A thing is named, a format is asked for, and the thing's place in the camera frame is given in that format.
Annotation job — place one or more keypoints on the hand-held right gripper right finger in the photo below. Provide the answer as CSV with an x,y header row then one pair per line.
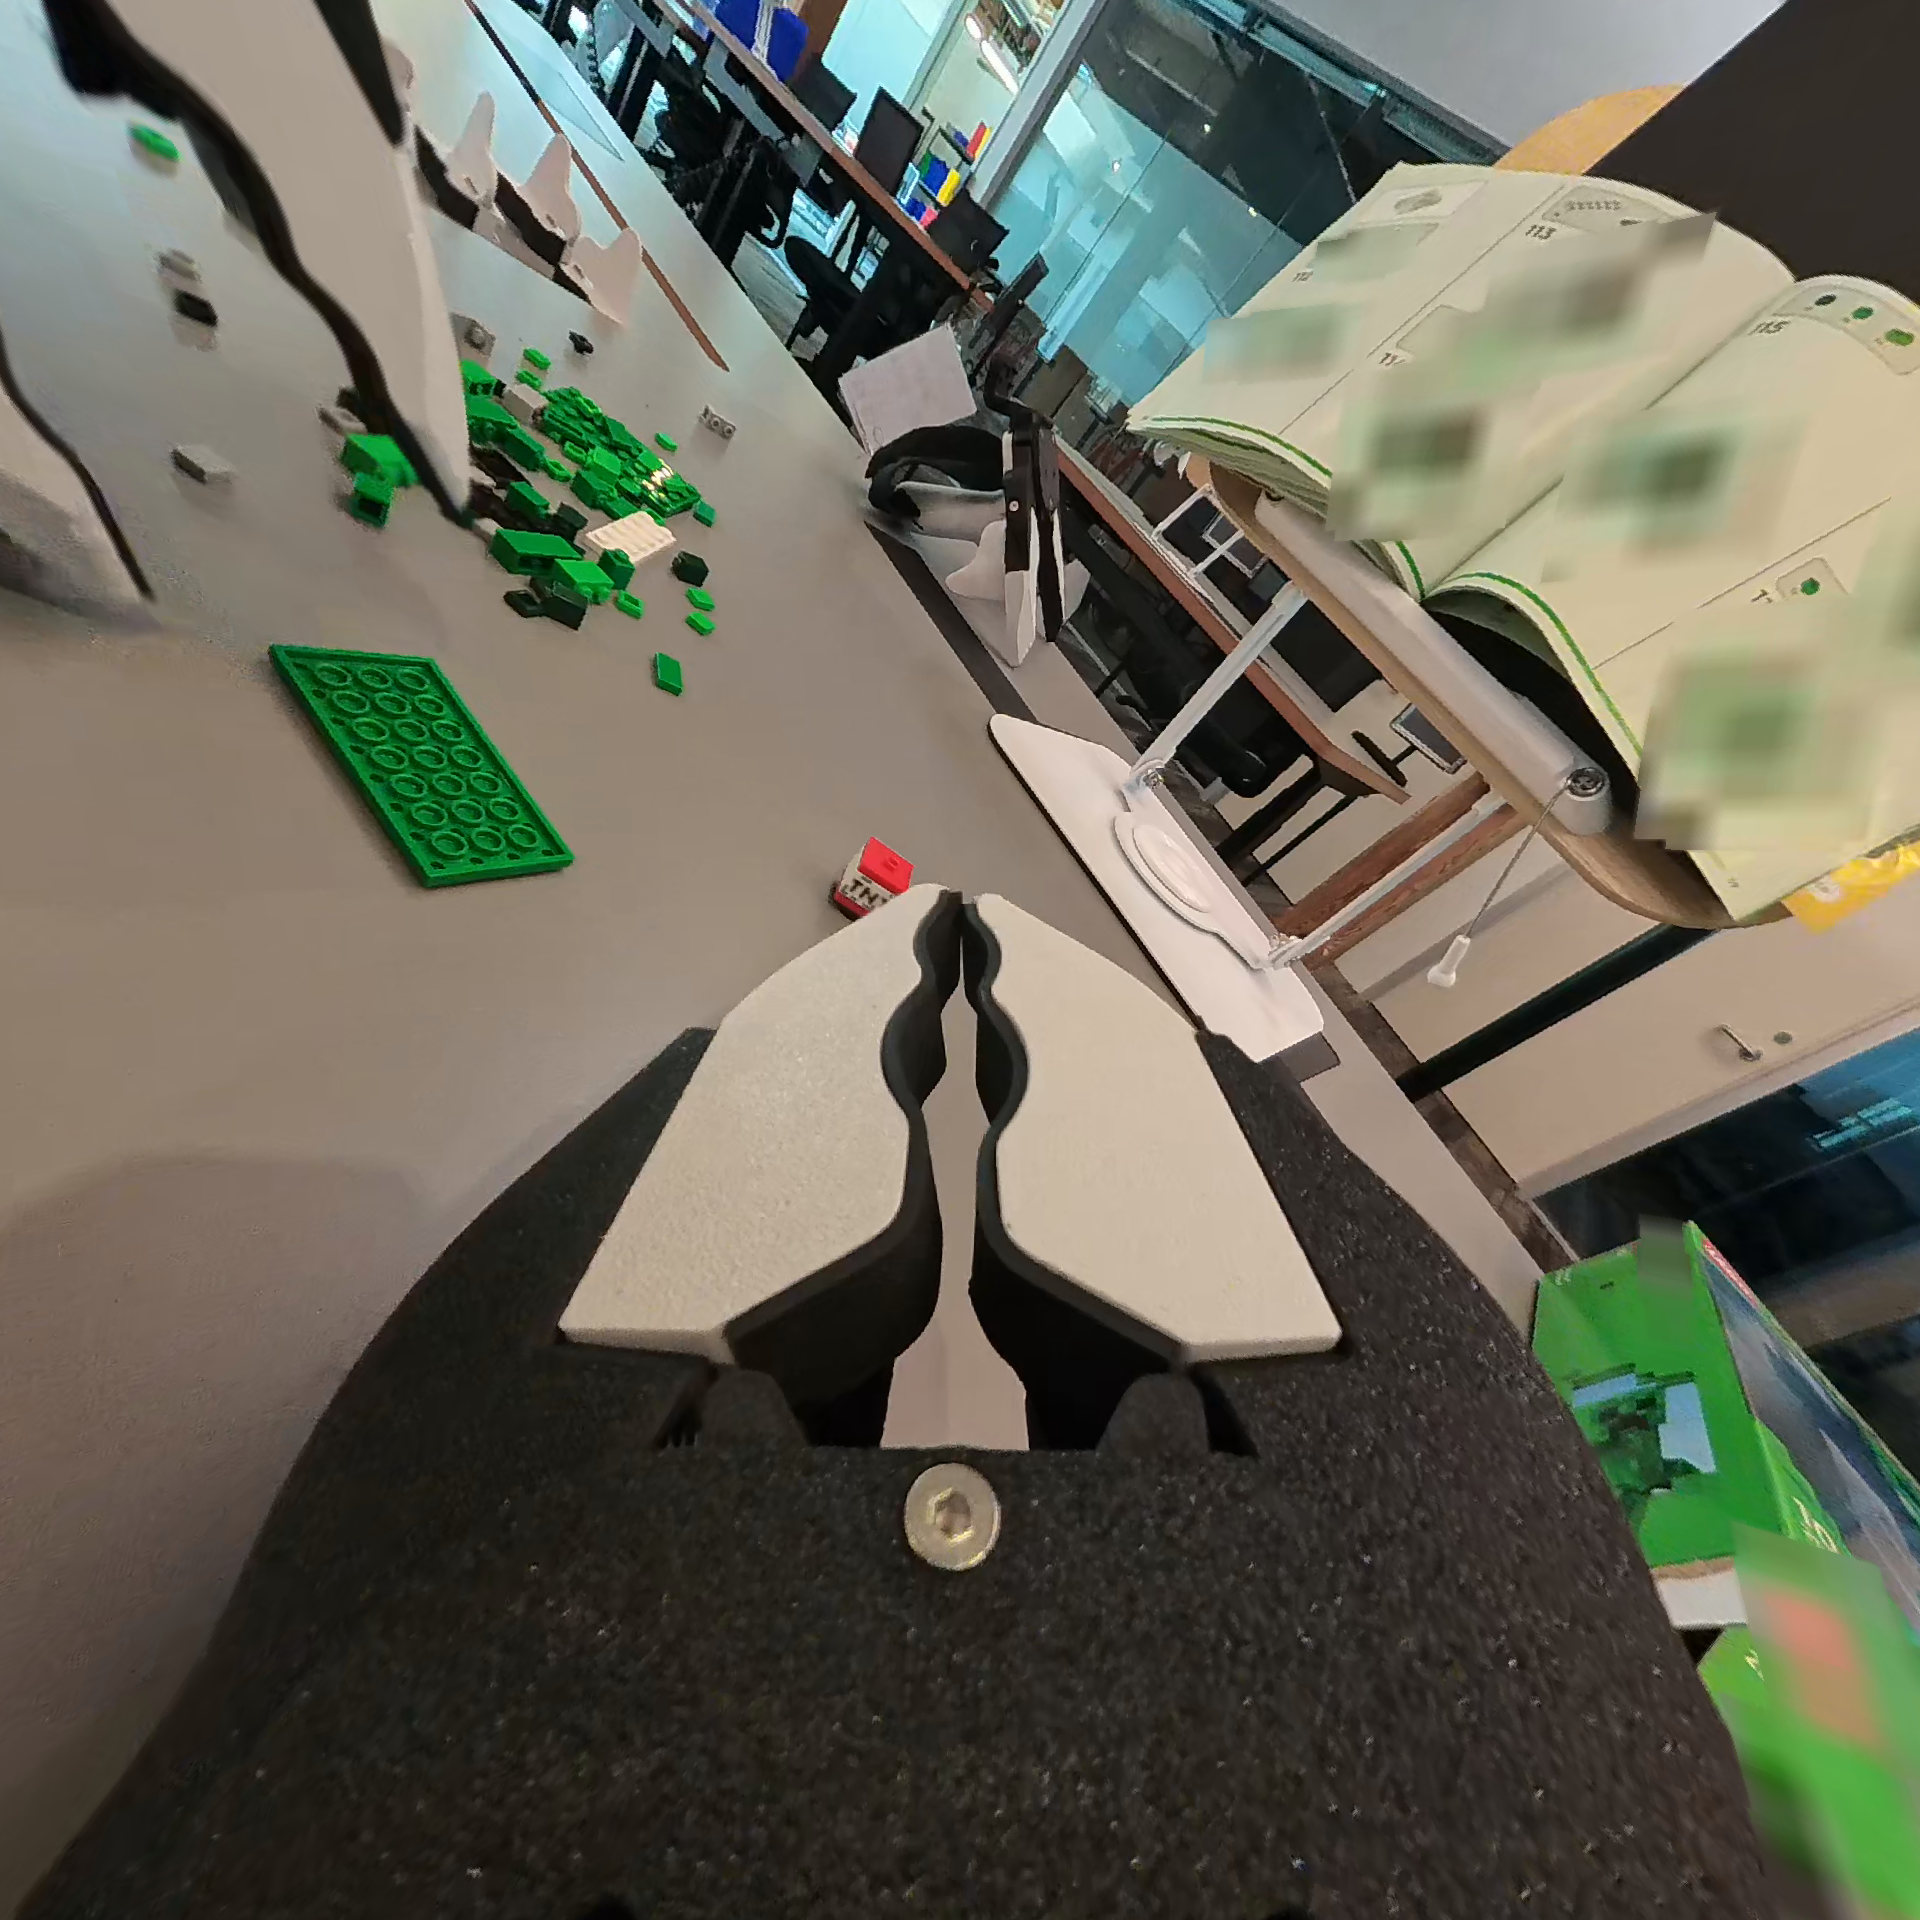
x,y
1141,1171

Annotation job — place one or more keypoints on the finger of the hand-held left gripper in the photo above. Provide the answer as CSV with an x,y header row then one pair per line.
x,y
330,182
30,511

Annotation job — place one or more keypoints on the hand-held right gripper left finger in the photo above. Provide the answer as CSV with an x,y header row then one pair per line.
x,y
780,1156

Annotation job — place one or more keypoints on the pile of green lego bricks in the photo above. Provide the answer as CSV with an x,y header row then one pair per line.
x,y
586,451

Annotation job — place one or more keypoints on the large green lego plate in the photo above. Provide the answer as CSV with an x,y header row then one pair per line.
x,y
421,764

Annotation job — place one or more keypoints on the lego instruction book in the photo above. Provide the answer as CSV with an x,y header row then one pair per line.
x,y
1861,451

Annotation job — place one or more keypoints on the small green lego tile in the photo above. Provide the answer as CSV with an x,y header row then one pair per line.
x,y
669,670
150,142

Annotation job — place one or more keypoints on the small black lego tile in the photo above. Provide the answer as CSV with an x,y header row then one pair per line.
x,y
196,311

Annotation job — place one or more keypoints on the red white lego cube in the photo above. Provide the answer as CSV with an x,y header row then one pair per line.
x,y
886,868

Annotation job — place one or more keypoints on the green lego box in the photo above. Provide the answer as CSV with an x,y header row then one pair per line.
x,y
1621,1350

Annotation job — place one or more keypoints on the spare grey gripper finger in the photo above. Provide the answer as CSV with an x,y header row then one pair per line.
x,y
403,89
482,165
615,277
551,212

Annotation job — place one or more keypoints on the brown tape strip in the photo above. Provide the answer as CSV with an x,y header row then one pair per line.
x,y
661,285

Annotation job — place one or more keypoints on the white book stand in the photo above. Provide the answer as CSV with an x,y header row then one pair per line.
x,y
1079,797

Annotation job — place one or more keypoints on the long background desk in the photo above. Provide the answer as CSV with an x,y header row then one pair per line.
x,y
780,120

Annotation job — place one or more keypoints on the wooden desk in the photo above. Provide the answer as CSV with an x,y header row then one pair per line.
x,y
1350,751

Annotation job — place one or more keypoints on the white paper sheet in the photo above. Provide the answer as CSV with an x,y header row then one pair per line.
x,y
909,389

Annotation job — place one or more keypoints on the spare black white gripper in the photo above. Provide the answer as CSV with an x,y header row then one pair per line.
x,y
1020,524

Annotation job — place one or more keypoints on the black panel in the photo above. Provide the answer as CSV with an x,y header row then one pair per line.
x,y
1800,120

